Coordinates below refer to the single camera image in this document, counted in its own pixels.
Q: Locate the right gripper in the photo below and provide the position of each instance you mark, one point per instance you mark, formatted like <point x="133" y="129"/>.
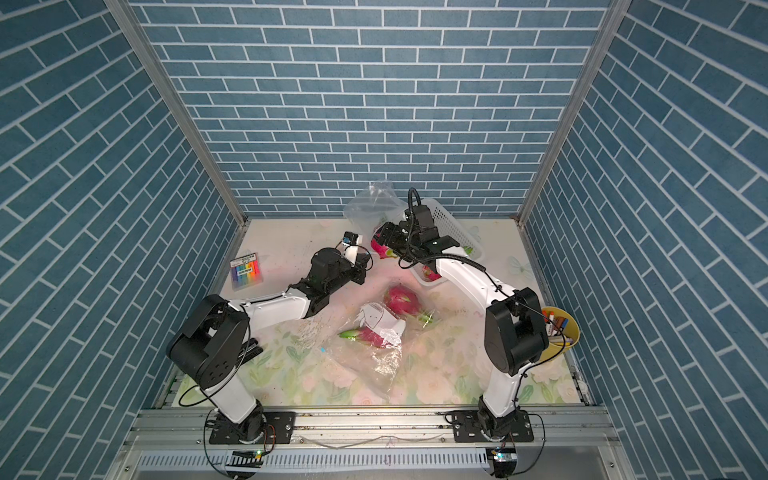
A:
<point x="389" y="230"/>

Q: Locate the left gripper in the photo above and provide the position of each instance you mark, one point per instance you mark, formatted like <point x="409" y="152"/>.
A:
<point x="358" y="267"/>

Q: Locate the zip-top bag with label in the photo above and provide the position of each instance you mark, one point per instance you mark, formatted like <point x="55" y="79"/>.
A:
<point x="372" y="207"/>

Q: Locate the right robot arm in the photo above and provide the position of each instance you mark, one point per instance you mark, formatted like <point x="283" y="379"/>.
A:
<point x="515" y="333"/>

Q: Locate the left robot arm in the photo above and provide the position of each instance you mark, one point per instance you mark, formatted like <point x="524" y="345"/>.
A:
<point x="218" y="336"/>

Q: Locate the loose dragon fruit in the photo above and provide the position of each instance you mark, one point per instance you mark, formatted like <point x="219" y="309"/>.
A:
<point x="406" y="304"/>

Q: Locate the near zip-top bag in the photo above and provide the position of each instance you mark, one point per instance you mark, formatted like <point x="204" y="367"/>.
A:
<point x="376" y="368"/>

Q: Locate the rainbow colour card pack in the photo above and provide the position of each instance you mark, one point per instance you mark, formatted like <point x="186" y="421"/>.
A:
<point x="245" y="271"/>

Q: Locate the yellow cup of markers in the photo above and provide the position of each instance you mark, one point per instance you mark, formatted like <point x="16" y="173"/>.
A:
<point x="562" y="330"/>

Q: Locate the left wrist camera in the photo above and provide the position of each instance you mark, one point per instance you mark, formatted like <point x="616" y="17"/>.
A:
<point x="353" y="243"/>

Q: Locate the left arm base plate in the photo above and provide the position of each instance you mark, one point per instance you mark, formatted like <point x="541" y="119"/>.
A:
<point x="267" y="428"/>

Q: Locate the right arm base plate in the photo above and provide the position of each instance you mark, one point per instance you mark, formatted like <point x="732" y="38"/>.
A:
<point x="474" y="426"/>

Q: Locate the aluminium front rail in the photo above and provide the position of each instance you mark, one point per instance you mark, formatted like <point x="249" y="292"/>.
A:
<point x="433" y="442"/>

